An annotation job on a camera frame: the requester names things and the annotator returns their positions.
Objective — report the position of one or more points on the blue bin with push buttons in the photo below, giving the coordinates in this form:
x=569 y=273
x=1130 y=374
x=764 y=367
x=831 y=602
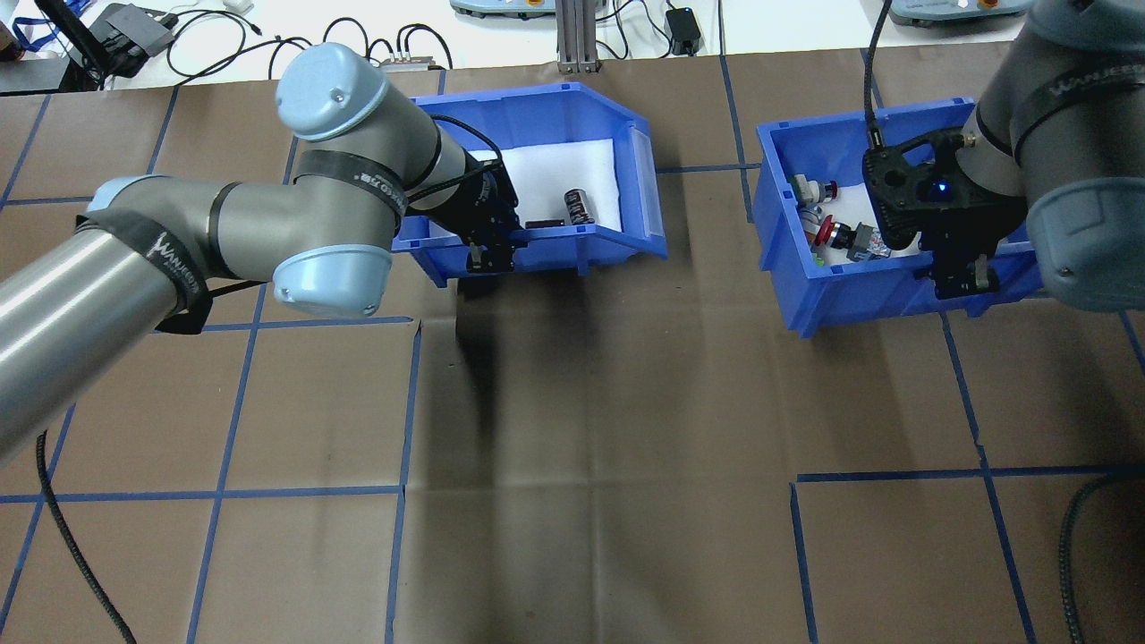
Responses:
x=850 y=300

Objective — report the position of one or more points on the blue bin with batteries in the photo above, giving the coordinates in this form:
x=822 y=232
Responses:
x=555 y=107

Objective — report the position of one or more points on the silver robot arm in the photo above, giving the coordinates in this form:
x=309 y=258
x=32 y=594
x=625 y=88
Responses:
x=1073 y=107
x=268 y=215

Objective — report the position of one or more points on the dark brown rectangular battery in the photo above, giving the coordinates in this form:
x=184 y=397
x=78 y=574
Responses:
x=543 y=224

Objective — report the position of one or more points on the black silver cylindrical battery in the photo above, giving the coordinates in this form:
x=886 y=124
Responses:
x=579 y=207

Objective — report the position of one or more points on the black box device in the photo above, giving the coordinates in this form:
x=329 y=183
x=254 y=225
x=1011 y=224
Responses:
x=134 y=36

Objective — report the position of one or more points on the red button with green block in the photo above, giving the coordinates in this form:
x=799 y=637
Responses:
x=812 y=188

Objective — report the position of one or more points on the small grey usb hub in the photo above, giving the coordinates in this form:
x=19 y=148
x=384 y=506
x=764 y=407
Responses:
x=409 y=62

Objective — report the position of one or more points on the grey blue teach pendant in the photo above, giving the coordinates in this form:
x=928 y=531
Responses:
x=501 y=7
x=948 y=9

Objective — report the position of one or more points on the black power adapter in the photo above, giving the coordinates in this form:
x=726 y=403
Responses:
x=684 y=31

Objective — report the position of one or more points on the aluminium frame post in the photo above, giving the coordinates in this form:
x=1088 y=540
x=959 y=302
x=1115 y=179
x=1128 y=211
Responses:
x=579 y=36

